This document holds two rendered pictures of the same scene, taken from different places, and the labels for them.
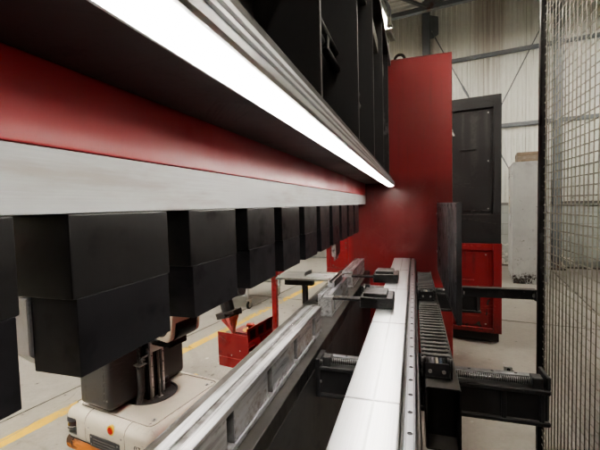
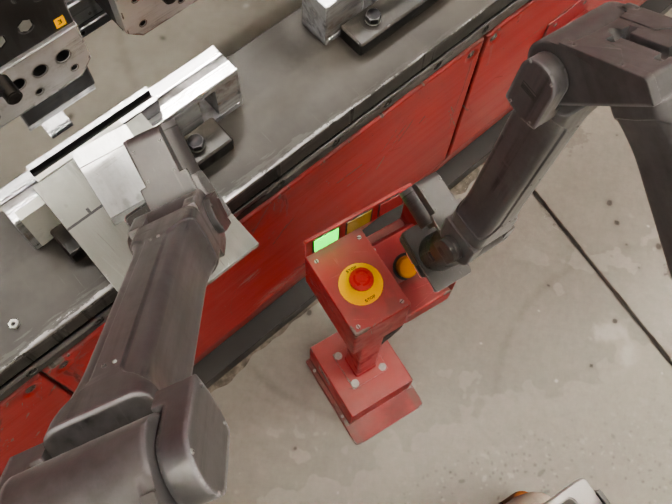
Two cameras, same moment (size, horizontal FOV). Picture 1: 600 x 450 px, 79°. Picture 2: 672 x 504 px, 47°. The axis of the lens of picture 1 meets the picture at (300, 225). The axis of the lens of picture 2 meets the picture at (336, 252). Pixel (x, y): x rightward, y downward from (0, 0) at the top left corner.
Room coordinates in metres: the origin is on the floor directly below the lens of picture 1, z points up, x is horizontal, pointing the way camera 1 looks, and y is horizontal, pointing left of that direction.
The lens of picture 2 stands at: (2.04, 0.39, 1.94)
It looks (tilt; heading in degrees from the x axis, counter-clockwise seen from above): 68 degrees down; 208
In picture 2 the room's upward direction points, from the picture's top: 4 degrees clockwise
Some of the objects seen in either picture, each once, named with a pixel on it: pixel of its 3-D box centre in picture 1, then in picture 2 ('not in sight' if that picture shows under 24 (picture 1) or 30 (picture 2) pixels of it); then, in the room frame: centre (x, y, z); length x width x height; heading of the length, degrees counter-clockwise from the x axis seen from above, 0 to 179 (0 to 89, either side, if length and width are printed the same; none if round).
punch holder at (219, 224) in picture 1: (195, 257); not in sight; (0.63, 0.18, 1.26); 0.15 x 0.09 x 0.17; 163
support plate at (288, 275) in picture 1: (306, 275); (145, 216); (1.80, -0.03, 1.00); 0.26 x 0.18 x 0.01; 73
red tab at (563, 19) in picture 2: not in sight; (570, 19); (0.82, 0.29, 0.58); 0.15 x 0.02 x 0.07; 163
